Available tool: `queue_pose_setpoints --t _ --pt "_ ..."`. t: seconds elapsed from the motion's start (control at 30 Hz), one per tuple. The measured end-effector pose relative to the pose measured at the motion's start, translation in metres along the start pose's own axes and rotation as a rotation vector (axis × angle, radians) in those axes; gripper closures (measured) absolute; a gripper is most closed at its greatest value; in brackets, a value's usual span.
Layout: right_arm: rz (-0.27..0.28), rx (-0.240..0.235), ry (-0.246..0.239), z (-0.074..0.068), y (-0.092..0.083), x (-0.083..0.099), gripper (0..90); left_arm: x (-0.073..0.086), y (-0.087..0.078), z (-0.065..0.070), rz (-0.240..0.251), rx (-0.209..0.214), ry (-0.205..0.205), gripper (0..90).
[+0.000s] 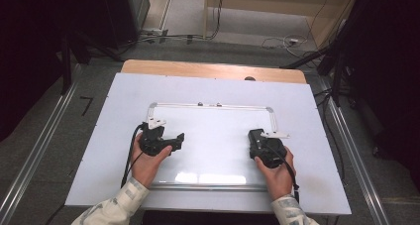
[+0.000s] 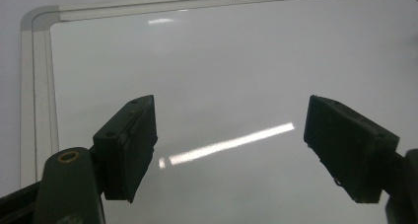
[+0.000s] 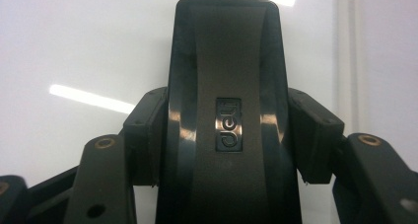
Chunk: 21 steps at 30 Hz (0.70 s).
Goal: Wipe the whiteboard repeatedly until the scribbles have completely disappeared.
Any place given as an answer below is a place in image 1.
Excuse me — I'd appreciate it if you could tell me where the white floor cable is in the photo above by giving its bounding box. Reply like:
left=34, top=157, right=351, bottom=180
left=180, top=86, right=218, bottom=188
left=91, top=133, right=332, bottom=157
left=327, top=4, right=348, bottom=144
left=261, top=34, right=310, bottom=58

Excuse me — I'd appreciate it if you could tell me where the light wooden cabinet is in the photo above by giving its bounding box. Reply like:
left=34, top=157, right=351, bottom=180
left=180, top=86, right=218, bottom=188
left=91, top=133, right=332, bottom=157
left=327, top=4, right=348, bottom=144
left=202, top=0, right=362, bottom=49

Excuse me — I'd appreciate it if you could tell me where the wooden table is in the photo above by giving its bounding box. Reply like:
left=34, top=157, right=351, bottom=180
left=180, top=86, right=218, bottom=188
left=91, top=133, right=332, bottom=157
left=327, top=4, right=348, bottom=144
left=120, top=58, right=308, bottom=85

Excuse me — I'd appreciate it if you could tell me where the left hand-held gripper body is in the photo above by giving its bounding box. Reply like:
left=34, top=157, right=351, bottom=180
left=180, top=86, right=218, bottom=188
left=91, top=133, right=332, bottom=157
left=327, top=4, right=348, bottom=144
left=138, top=117, right=170, bottom=158

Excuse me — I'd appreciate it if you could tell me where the silver-framed whiteboard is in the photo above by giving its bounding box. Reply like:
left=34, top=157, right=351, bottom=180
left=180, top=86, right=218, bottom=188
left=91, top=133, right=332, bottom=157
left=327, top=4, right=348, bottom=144
left=140, top=101, right=287, bottom=191

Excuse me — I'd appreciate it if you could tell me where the dark cabinet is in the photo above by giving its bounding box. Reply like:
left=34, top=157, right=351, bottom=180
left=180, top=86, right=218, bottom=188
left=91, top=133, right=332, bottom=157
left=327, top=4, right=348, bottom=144
left=100, top=0, right=152, bottom=50

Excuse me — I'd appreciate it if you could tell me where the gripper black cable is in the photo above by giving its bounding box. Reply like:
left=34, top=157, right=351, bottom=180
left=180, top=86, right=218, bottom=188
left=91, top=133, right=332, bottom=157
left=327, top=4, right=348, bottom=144
left=120, top=121, right=149, bottom=189
left=262, top=141, right=301, bottom=205

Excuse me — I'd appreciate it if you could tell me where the black floor cable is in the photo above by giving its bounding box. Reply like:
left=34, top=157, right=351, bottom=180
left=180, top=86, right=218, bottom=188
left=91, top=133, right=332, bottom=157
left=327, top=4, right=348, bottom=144
left=118, top=0, right=227, bottom=50

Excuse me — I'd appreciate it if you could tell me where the aluminium floor rail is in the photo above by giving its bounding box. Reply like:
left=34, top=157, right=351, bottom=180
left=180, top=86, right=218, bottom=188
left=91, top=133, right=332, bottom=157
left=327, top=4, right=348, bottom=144
left=0, top=63, right=83, bottom=225
left=317, top=75, right=392, bottom=225

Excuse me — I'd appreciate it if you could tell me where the person's left hand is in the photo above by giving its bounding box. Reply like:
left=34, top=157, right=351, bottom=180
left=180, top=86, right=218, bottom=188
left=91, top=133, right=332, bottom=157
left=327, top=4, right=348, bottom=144
left=130, top=132, right=173, bottom=189

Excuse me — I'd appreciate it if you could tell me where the person's right hand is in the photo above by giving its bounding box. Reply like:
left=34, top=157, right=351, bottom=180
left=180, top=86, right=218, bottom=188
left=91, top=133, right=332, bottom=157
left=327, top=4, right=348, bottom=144
left=254, top=146, right=297, bottom=201

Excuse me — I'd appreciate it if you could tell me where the black metal stand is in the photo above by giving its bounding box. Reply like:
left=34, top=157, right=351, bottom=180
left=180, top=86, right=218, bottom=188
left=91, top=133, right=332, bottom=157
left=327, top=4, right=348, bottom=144
left=59, top=29, right=125, bottom=96
left=279, top=0, right=366, bottom=108

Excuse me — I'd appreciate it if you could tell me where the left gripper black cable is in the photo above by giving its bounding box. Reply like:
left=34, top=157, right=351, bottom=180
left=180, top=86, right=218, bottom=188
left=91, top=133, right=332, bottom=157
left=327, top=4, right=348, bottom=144
left=120, top=121, right=149, bottom=189

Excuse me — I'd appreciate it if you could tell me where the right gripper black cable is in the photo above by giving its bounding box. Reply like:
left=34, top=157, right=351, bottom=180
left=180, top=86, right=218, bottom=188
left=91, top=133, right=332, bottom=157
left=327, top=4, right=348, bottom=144
left=262, top=141, right=301, bottom=205

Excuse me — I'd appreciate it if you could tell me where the large white table board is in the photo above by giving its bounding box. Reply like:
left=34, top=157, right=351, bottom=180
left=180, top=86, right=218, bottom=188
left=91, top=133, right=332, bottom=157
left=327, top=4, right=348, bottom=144
left=64, top=71, right=353, bottom=216

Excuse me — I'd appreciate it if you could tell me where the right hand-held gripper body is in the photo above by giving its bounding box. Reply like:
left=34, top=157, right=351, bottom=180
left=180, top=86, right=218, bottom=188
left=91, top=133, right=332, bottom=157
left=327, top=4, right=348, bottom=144
left=256, top=130, right=291, bottom=169

